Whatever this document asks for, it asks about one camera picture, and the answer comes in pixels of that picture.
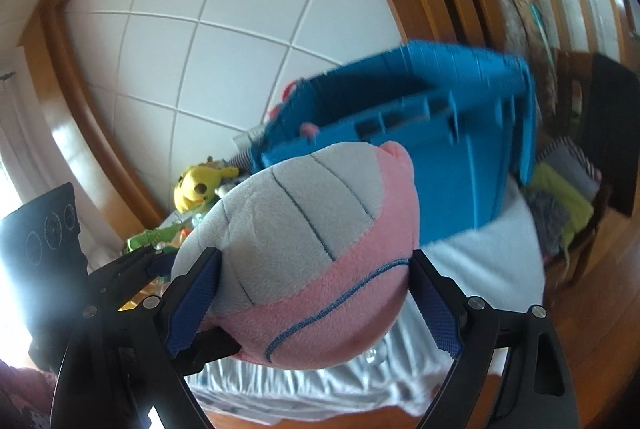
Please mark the rolled patterned carpet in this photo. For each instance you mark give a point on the rolled patterned carpet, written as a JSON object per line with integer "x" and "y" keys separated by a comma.
{"x": 524, "y": 38}

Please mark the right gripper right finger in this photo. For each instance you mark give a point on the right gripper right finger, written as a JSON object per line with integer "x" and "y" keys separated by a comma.
{"x": 536, "y": 389}

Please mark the striped shirt brown doll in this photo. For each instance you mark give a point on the striped shirt brown doll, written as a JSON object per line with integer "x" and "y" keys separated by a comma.
{"x": 244, "y": 161}

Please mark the white striped tablecloth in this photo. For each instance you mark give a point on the white striped tablecloth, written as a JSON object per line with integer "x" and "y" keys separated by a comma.
{"x": 501, "y": 263}

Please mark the yellow Pikachu plush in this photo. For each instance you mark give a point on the yellow Pikachu plush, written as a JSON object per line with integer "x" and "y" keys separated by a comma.
{"x": 197, "y": 187}

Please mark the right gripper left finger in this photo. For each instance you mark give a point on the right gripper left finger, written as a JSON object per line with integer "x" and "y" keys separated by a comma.
{"x": 119, "y": 364}

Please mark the red plastic toy case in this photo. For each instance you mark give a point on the red plastic toy case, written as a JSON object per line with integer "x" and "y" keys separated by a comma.
{"x": 273, "y": 111}

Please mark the black cloth on chair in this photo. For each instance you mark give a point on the black cloth on chair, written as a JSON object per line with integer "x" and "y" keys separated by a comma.
{"x": 611, "y": 134}

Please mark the green frog plush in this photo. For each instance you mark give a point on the green frog plush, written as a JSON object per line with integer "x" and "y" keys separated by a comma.
{"x": 162, "y": 237}

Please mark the pink and grey round plush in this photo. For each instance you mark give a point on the pink and grey round plush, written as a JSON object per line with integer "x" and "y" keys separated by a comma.
{"x": 315, "y": 255}

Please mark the pink pig plush green shirt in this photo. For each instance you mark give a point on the pink pig plush green shirt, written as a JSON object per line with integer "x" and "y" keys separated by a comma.
{"x": 308, "y": 130}

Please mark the blue plastic storage crate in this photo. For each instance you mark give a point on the blue plastic storage crate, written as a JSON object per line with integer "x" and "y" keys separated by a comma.
{"x": 466, "y": 116}

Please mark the white wall socket strip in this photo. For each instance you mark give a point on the white wall socket strip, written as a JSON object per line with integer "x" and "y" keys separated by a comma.
{"x": 249, "y": 138}

